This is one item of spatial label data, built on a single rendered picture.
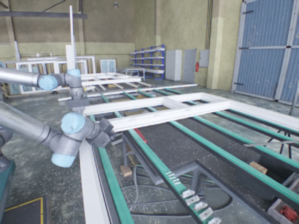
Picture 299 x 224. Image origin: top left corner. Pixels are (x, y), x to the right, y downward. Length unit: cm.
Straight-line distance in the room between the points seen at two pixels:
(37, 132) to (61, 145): 12
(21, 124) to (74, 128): 19
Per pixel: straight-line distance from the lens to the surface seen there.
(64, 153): 58
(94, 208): 47
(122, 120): 99
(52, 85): 84
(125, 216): 52
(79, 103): 99
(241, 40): 770
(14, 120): 62
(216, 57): 811
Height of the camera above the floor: 130
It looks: 19 degrees down
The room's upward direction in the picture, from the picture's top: straight up
